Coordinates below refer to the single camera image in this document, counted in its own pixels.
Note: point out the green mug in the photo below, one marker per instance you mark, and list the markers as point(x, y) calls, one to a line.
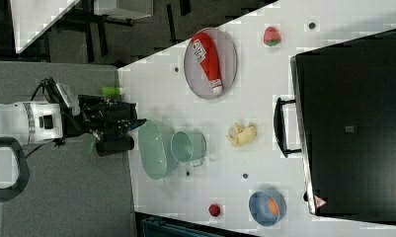
point(189, 147)

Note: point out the red ketchup bottle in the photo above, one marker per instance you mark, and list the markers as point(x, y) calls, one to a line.
point(206, 54)

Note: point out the green marker pen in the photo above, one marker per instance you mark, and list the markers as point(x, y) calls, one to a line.
point(112, 91)

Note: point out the orange fruit toy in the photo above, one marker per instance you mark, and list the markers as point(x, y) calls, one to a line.
point(272, 205)

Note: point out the peeled yellow banana toy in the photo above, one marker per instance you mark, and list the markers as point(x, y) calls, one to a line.
point(242, 135)

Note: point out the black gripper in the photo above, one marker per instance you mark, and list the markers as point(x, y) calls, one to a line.
point(101, 116)

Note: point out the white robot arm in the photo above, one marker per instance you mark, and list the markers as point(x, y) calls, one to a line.
point(64, 170)

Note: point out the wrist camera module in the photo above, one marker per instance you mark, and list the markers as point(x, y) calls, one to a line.
point(69, 99)

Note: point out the blue bowl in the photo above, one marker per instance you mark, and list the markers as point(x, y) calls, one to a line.
point(258, 207)

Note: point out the black cylinder lower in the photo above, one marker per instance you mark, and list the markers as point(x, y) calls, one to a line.
point(110, 145)

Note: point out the white side table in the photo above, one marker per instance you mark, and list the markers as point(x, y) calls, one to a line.
point(31, 18)

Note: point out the small red fruit toy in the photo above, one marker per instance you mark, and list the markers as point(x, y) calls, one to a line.
point(214, 210)

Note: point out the grey box background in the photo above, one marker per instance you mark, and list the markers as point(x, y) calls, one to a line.
point(124, 9)

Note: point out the green colander bowl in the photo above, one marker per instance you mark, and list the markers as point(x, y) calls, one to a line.
point(154, 141)

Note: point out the teal crate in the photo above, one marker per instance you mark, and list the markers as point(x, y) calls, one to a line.
point(151, 227)

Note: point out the black oven appliance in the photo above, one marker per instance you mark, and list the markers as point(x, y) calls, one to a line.
point(345, 98)

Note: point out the red strawberry toy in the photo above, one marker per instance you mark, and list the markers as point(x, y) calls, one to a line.
point(271, 36)

